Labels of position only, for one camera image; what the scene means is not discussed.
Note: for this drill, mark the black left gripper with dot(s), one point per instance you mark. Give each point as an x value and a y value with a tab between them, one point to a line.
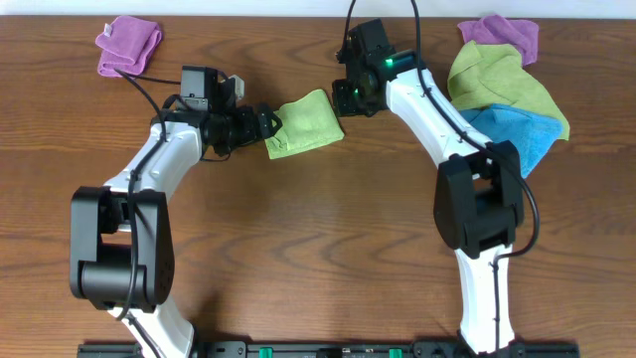
250	129

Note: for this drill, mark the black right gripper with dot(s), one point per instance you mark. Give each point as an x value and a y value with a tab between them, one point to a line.
342	105

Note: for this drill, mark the bright green cloth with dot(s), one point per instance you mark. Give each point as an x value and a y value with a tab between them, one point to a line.
308	123

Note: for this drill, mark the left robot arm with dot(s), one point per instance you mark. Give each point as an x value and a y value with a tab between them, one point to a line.
122	256

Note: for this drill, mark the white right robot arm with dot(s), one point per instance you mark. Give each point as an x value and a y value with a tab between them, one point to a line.
478	201

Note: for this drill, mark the olive green crumpled cloth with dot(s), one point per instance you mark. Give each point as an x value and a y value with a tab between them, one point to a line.
482	75

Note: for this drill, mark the crumpled purple cloth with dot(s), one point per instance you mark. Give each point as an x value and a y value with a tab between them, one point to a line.
522	34

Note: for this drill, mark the folded purple cloth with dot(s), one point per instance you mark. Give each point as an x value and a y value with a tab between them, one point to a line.
127	44

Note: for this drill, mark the blue cloth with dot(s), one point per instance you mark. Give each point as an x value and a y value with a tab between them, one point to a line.
532	134

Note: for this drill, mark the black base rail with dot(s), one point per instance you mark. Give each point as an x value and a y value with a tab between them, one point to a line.
419	349

